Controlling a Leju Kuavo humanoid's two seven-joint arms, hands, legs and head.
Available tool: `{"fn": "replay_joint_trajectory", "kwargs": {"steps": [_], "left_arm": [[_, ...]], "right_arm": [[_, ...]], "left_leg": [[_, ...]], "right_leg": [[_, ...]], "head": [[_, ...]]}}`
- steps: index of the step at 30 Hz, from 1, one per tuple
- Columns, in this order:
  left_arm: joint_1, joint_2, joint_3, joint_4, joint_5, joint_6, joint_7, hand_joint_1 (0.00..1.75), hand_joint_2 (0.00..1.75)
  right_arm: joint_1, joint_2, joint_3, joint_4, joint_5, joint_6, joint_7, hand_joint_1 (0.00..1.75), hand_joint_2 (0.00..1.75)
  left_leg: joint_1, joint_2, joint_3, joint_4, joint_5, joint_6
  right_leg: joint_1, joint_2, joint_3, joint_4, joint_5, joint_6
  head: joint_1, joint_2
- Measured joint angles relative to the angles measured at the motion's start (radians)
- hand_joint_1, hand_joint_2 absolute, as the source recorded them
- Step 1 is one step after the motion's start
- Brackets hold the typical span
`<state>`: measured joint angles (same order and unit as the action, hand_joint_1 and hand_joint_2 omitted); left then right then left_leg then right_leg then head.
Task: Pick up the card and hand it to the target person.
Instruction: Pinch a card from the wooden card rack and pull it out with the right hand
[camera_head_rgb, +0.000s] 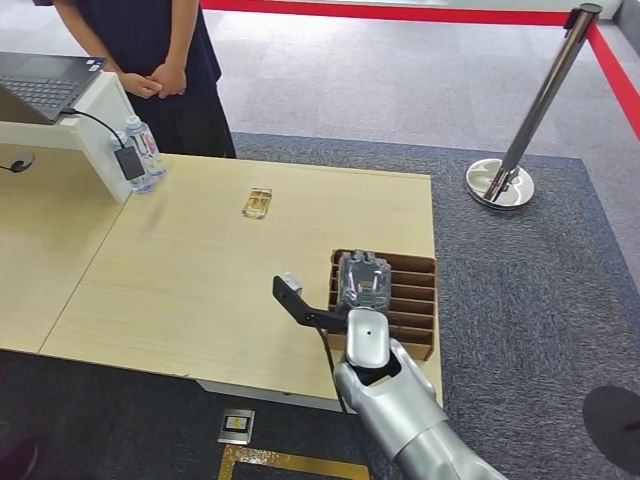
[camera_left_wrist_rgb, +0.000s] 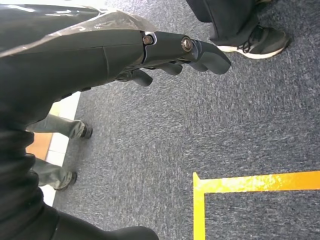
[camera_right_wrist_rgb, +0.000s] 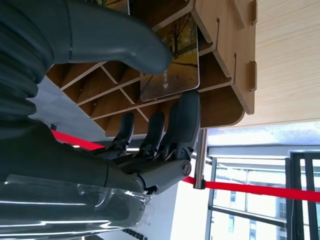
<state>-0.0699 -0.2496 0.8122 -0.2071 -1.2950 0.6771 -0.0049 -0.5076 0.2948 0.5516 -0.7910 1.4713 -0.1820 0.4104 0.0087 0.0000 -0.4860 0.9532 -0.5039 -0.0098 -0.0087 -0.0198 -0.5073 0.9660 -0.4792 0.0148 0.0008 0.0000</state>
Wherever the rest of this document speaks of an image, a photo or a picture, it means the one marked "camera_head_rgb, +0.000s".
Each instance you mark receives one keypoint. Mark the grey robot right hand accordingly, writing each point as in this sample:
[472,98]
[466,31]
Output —
[364,281]

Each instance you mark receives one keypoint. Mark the person's right hand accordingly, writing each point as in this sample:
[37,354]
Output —
[137,85]

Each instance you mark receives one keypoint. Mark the person's left hand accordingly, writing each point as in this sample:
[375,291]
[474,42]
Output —
[170,79]

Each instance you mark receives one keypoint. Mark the person's right forearm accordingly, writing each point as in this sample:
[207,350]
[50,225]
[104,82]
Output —
[87,36]

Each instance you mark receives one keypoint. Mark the person's left forearm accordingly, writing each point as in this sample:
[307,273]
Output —
[183,30]

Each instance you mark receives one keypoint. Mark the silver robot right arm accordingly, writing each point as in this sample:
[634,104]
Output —
[400,411]

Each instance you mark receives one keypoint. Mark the person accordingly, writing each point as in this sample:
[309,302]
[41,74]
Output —
[150,33]

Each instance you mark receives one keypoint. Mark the brown cardboard card organizer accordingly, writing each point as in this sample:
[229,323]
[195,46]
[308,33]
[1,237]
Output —
[412,305]

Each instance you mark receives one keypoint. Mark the card in clear sleeve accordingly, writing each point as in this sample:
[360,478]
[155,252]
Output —
[257,203]

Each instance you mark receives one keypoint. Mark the clear water bottle red label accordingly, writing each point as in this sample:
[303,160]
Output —
[150,149]

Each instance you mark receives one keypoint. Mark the white desk riser shelf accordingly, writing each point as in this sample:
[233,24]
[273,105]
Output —
[97,142]

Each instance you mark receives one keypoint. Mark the clear plastic water bottle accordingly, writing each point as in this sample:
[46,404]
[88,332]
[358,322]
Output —
[143,184]

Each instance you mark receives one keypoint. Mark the dark grey laptop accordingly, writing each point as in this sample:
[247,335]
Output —
[42,83]

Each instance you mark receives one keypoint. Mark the white desk underframe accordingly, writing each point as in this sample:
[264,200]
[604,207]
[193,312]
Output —
[270,393]

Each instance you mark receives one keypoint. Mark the silver floor socket box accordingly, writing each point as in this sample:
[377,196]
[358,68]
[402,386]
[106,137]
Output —
[236,426]

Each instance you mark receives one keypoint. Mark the long red barrier belt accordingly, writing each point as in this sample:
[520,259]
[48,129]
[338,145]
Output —
[400,11]

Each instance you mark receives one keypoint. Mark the black round disc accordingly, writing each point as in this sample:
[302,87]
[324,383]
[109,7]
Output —
[615,430]

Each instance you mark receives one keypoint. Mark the short red barrier belt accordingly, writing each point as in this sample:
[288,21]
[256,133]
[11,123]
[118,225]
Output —
[617,79]

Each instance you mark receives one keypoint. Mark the dark rounded object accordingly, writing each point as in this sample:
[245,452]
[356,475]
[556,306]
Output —
[17,460]

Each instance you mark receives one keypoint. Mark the wrist camera box with bracket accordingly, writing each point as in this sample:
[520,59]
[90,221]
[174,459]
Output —
[295,301]

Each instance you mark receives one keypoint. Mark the gold floor tape frame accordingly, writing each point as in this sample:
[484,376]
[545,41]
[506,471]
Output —
[290,462]

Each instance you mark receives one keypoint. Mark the chrome stanchion post with base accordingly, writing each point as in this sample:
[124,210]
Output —
[543,93]

